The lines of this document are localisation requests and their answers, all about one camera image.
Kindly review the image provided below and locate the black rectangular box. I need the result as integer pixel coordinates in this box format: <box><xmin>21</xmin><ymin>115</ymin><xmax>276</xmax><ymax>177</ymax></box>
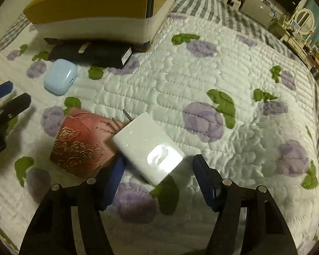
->
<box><xmin>44</xmin><ymin>38</ymin><xmax>133</xmax><ymax>69</ymax></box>

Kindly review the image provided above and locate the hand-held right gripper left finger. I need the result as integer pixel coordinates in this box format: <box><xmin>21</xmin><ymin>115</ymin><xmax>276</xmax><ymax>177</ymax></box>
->
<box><xmin>19</xmin><ymin>157</ymin><xmax>126</xmax><ymax>255</ymax></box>

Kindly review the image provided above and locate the cardboard box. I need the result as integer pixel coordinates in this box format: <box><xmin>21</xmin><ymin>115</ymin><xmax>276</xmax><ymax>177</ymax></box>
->
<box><xmin>23</xmin><ymin>0</ymin><xmax>182</xmax><ymax>52</ymax></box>

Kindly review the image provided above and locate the white oval vanity mirror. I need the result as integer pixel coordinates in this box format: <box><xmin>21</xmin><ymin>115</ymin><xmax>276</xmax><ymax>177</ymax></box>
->
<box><xmin>292</xmin><ymin>6</ymin><xmax>316</xmax><ymax>35</ymax></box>

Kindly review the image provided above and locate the floral quilted blanket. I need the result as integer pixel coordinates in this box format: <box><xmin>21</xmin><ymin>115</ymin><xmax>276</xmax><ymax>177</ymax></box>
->
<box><xmin>0</xmin><ymin>0</ymin><xmax>319</xmax><ymax>255</ymax></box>

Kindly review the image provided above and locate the silver appliance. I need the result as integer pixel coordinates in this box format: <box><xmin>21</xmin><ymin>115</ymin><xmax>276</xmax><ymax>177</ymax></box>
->
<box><xmin>240</xmin><ymin>0</ymin><xmax>273</xmax><ymax>27</ymax></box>

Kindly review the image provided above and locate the cream dressing table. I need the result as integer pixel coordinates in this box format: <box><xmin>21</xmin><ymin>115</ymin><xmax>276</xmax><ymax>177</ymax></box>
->
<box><xmin>280</xmin><ymin>28</ymin><xmax>319</xmax><ymax>69</ymax></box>

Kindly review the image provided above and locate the light blue earbuds case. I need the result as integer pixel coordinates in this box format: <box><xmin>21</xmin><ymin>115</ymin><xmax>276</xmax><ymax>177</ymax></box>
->
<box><xmin>43</xmin><ymin>59</ymin><xmax>78</xmax><ymax>95</ymax></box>

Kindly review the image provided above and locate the white power adapter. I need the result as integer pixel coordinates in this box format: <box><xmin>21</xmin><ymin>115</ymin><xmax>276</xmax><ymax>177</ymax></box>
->
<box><xmin>112</xmin><ymin>109</ymin><xmax>185</xmax><ymax>186</ymax></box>

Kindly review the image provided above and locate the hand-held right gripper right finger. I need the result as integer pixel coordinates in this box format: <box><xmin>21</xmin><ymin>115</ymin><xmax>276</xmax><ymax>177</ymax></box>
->
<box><xmin>192</xmin><ymin>154</ymin><xmax>299</xmax><ymax>255</ymax></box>

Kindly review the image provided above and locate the red embossed box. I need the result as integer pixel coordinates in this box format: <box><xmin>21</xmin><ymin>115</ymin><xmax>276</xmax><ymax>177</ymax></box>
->
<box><xmin>49</xmin><ymin>108</ymin><xmax>126</xmax><ymax>178</ymax></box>

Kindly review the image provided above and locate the white device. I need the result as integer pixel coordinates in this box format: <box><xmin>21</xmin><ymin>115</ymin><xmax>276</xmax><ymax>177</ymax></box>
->
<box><xmin>220</xmin><ymin>0</ymin><xmax>242</xmax><ymax>11</ymax></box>

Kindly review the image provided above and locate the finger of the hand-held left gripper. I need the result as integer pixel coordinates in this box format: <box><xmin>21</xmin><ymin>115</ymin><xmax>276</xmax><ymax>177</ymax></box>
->
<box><xmin>0</xmin><ymin>93</ymin><xmax>32</xmax><ymax>161</ymax></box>
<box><xmin>0</xmin><ymin>81</ymin><xmax>14</xmax><ymax>106</ymax></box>

